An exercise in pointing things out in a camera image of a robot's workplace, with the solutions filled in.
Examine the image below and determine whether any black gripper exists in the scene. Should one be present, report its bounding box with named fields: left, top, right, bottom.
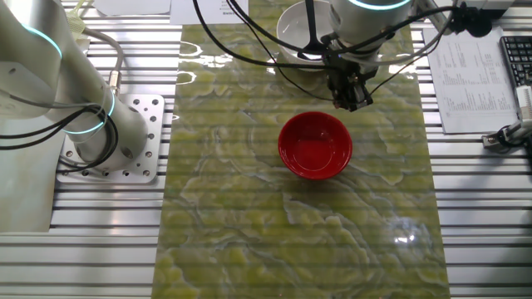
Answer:
left=326, top=57, right=379, bottom=112

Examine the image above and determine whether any black ladle spoon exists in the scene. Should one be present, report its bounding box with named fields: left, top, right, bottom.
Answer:
left=297, top=0, right=333, bottom=61

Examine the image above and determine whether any red bowl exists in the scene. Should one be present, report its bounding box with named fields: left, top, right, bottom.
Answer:
left=277, top=110, right=354, bottom=181

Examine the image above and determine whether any white bowl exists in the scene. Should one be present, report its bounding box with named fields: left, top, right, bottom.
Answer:
left=276, top=0, right=340, bottom=72

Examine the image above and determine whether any printed table paper sheet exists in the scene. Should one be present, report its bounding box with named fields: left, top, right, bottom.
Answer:
left=422, top=27, right=520, bottom=135

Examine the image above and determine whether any black round knob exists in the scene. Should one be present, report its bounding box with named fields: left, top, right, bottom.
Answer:
left=451, top=2, right=494, bottom=38

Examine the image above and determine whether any green marble pattern mat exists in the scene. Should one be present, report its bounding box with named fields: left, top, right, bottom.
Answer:
left=151, top=0, right=452, bottom=299

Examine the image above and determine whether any black keyboard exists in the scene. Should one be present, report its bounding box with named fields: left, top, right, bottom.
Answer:
left=500, top=35, right=532, bottom=88

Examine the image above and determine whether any black and white box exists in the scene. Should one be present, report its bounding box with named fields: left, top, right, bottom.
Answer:
left=465, top=0, right=516, bottom=20

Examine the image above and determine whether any white paper with Chinese text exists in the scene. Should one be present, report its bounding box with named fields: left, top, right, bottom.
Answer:
left=169, top=0, right=249, bottom=26

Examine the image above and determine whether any blank white paper sheet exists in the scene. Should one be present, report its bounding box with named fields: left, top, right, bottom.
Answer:
left=93, top=0, right=172, bottom=17

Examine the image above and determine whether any yellow fly swatter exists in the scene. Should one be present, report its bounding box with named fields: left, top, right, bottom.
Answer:
left=62, top=0, right=91, bottom=42

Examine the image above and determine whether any thin black cable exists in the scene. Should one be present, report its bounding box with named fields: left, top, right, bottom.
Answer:
left=236, top=7, right=336, bottom=103

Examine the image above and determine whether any thick black cable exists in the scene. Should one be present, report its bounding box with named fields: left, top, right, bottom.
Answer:
left=191, top=0, right=333, bottom=71
left=227, top=0, right=332, bottom=57
left=332, top=6, right=458, bottom=57

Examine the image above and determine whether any metal camera mount clamp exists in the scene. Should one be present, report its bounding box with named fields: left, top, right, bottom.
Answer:
left=481, top=119, right=532, bottom=150

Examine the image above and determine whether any silver ribbed camera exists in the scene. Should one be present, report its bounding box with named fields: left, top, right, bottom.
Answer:
left=515, top=85, right=532, bottom=122

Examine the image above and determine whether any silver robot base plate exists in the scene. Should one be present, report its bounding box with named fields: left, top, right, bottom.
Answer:
left=56, top=93, right=166, bottom=185

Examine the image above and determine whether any grey hose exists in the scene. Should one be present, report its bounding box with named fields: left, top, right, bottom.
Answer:
left=81, top=27, right=126, bottom=96

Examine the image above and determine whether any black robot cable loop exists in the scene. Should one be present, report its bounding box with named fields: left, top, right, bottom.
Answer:
left=0, top=105, right=121, bottom=174

